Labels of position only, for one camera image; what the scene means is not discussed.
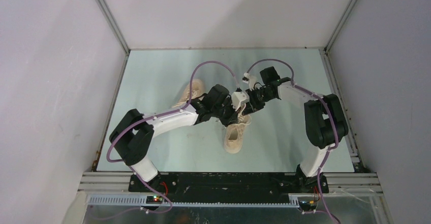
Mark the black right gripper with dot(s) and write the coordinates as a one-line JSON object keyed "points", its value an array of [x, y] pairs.
{"points": [[252, 105]]}

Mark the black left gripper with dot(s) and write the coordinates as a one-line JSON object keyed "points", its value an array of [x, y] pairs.
{"points": [[232, 118]]}

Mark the beige sneaker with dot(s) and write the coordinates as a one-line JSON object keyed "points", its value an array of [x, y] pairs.
{"points": [[233, 140], [197, 90]]}

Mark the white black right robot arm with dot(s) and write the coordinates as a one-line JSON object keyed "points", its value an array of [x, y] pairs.
{"points": [[325, 123]]}

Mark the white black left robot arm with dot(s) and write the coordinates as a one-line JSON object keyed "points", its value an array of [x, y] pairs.
{"points": [[133, 135]]}

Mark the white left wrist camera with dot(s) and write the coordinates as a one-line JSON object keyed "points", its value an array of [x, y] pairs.
{"points": [[239, 100]]}

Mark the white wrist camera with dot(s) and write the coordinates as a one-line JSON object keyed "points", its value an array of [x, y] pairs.
{"points": [[239, 100], [250, 80]]}

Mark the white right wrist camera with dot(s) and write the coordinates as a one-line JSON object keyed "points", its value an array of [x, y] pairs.
{"points": [[250, 80]]}

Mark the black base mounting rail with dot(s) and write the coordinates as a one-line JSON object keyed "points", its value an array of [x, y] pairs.
{"points": [[230, 188]]}

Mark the aluminium frame rail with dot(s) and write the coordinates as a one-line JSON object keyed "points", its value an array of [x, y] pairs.
{"points": [[111, 188]]}

